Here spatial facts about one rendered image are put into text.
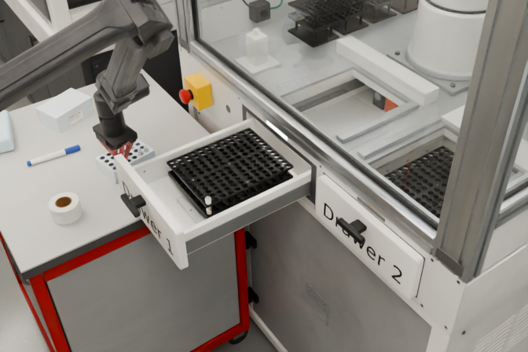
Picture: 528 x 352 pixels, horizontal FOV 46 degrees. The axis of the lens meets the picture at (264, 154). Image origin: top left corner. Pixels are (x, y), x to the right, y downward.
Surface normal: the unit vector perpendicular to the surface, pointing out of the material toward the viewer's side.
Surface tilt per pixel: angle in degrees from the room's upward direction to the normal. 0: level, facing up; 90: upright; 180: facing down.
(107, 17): 48
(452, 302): 90
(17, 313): 0
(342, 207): 90
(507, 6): 90
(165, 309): 90
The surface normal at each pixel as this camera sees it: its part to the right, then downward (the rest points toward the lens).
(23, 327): -0.02, -0.78
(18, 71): 0.11, -0.07
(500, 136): -0.82, 0.36
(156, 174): 0.57, 0.51
